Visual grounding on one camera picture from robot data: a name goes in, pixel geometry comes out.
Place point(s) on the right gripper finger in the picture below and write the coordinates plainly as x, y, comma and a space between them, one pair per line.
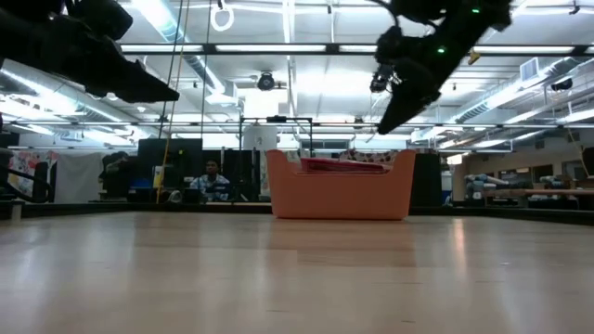
417, 104
394, 109

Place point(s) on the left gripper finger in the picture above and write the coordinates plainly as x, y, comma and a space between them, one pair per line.
120, 95
134, 79

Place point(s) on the red popcorn bag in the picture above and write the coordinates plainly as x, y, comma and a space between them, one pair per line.
343, 165

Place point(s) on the yellow hanging tag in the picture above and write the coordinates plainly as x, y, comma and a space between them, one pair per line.
473, 57

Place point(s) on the floral patterned cloth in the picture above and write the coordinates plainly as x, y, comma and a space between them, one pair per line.
371, 156

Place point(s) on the person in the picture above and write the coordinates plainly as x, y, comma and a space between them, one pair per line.
211, 183
113, 163

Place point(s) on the black upright panel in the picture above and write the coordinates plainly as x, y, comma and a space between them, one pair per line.
426, 174

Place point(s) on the blue bin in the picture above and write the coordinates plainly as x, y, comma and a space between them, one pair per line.
141, 184

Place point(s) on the white hanging sheet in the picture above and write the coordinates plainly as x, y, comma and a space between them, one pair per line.
79, 178

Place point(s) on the stacked material rolls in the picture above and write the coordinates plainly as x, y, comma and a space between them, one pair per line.
482, 182

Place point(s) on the orange plastic basket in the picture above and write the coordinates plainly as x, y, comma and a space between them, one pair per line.
339, 195

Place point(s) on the colourful poster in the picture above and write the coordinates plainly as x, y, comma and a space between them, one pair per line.
25, 171

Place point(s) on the black ceiling spotlight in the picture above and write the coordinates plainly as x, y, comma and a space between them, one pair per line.
561, 84

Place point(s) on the white cylindrical tank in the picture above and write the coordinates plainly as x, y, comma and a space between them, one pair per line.
260, 137

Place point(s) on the overhead beam with light strips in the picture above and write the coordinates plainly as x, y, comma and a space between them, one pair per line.
269, 48

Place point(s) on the long wooden table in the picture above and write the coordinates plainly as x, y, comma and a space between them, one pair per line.
547, 191

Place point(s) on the black overhead camera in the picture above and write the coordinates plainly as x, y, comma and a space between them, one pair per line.
378, 83

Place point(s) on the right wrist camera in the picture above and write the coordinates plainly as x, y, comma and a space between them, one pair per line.
389, 44

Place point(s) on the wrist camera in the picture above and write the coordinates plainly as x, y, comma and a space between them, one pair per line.
389, 44
102, 18

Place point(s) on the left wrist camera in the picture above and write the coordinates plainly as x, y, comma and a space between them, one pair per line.
102, 18

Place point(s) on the thin black horizontal rail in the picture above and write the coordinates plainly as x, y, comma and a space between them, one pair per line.
209, 124

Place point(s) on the wooden post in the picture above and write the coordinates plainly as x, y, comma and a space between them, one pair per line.
459, 183

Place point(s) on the black metal gantry frame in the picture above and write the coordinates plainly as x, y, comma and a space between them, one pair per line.
276, 119

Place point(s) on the round black ceiling camera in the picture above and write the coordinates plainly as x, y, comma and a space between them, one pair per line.
266, 81

